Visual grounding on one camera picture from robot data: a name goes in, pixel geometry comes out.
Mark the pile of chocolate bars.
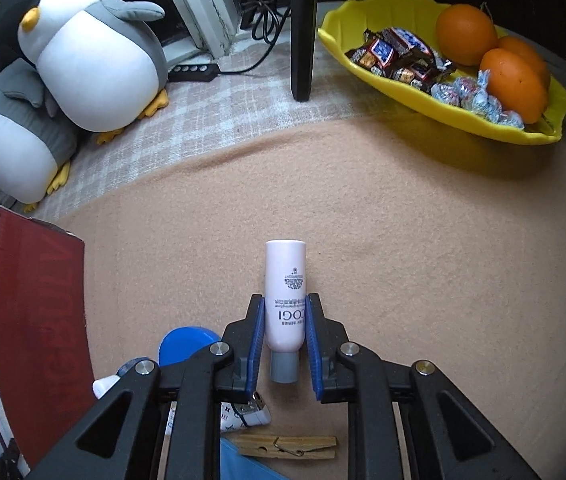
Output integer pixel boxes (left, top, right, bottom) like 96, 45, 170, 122
345, 27, 456, 92

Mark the white window frame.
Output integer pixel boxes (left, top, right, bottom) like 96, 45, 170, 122
150, 0, 241, 58

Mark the red cardboard box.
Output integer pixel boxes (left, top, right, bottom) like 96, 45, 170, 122
0, 206, 98, 466

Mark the yellow fruit bowl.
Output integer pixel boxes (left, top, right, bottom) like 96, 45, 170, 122
317, 0, 566, 146

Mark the blue round tape measure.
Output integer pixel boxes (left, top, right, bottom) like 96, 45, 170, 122
159, 327, 218, 368

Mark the pile of foil wrapped candies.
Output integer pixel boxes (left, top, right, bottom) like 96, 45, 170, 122
430, 69, 526, 130

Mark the large penguin plush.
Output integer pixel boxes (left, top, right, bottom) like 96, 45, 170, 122
0, 52, 78, 213

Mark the orange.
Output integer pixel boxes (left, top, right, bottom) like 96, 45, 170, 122
478, 48, 549, 125
498, 36, 551, 91
436, 4, 500, 67

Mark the small penguin plush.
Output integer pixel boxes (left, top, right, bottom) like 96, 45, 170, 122
17, 0, 170, 146

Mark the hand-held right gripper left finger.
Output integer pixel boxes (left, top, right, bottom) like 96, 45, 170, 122
28, 294, 266, 480

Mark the black ring light cable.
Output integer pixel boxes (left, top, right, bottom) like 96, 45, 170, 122
219, 0, 295, 76

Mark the wooden clothespin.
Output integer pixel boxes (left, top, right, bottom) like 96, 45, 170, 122
228, 435, 338, 460

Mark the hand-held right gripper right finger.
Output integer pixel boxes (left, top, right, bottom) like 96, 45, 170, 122
305, 292, 541, 480

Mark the black inline controller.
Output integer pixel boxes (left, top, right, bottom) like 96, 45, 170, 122
168, 62, 221, 82

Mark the white lotion bottle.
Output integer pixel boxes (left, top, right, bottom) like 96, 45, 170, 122
264, 240, 308, 385

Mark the blue phone stand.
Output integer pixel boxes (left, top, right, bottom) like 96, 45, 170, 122
220, 437, 294, 480

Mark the small clear bottle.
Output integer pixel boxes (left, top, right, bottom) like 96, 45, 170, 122
93, 357, 138, 400

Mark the patterned white lighter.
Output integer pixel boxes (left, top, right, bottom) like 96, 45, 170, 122
165, 392, 272, 436

